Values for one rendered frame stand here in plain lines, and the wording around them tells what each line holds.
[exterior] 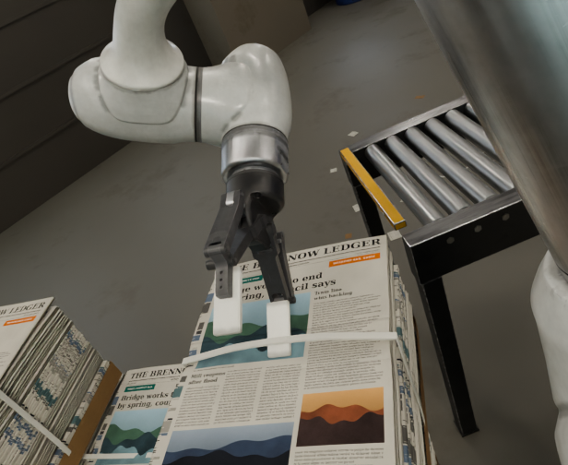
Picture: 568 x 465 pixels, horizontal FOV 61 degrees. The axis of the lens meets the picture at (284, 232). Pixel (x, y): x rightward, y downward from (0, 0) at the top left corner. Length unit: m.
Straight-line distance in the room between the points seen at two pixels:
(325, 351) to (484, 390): 1.24
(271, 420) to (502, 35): 0.45
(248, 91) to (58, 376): 0.62
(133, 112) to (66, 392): 0.56
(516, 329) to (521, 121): 1.71
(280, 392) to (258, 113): 0.35
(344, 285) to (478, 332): 1.31
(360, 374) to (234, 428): 0.16
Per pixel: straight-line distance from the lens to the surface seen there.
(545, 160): 0.27
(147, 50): 0.62
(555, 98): 0.25
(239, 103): 0.65
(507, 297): 2.05
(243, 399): 0.61
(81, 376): 1.04
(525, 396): 1.79
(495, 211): 1.15
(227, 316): 0.50
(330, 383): 0.58
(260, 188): 0.59
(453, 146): 1.42
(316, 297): 0.67
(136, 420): 1.02
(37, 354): 0.97
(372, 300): 0.64
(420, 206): 1.21
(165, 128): 0.67
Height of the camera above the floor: 1.52
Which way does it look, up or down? 34 degrees down
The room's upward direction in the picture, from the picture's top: 25 degrees counter-clockwise
